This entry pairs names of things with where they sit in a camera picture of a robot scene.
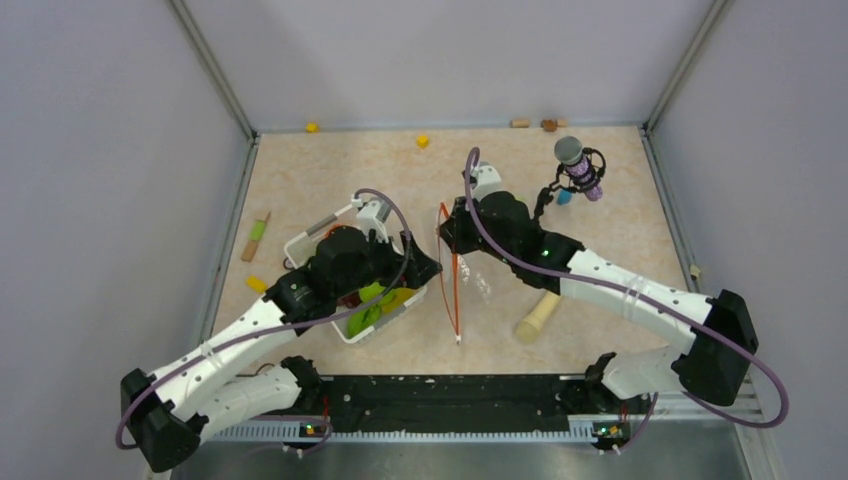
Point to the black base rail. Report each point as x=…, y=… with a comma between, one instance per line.
x=461, y=404

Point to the green pepper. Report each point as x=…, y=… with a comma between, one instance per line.
x=362, y=320

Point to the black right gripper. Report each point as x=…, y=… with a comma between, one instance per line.
x=454, y=228

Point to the microphone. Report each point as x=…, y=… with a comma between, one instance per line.
x=580, y=172

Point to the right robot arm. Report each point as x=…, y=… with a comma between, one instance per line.
x=699, y=329

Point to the green apple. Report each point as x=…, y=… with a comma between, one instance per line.
x=376, y=293

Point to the green and wood stick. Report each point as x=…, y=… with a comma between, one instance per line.
x=255, y=236

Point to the clear zip bag orange zipper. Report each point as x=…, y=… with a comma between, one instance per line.
x=462, y=287

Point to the yellow block left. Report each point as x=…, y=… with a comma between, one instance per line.
x=256, y=284

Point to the blue toy block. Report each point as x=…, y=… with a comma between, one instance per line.
x=564, y=197

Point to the yellow fruit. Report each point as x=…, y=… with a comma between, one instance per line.
x=396, y=299

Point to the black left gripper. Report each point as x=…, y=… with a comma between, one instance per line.
x=417, y=269

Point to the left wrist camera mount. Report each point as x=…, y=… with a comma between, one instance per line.
x=371, y=218

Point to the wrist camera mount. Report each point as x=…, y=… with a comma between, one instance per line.
x=371, y=218
x=484, y=180

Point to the white plastic basket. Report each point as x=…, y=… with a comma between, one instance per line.
x=332, y=253

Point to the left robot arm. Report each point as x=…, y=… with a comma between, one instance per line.
x=169, y=413

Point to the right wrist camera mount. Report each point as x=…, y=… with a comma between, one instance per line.
x=484, y=180

